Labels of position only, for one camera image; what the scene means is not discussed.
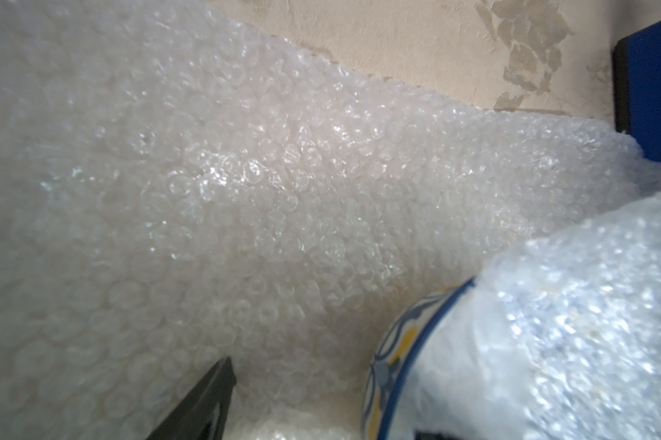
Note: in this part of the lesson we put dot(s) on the blue yellow patterned bowl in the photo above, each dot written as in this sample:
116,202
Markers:
397,353

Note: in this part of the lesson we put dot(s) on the blue tape dispenser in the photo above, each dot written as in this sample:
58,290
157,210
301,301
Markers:
636,63

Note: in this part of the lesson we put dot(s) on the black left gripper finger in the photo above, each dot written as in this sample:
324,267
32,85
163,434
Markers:
202,414

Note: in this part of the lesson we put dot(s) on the clear bubble wrap sheet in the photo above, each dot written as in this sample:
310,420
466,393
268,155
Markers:
177,188

